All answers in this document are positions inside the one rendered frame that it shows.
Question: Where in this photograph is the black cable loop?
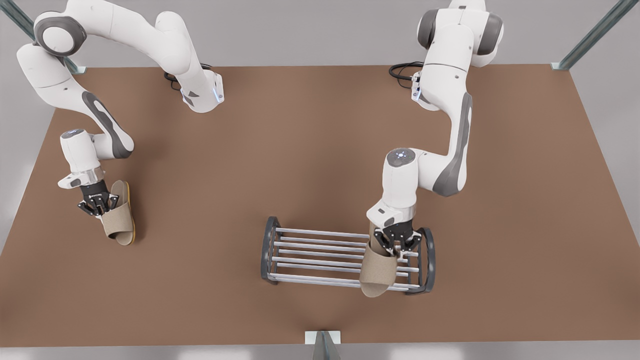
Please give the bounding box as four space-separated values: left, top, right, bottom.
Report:
389 61 426 90
164 63 213 92

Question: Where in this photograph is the grey metal shoe rack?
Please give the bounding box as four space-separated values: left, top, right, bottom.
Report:
260 216 436 295

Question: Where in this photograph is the tan slipper with yellow sole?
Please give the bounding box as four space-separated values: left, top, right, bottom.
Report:
100 180 136 246

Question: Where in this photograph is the silver frame post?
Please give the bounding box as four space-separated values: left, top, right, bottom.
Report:
551 0 640 71
0 0 87 75
305 330 343 360

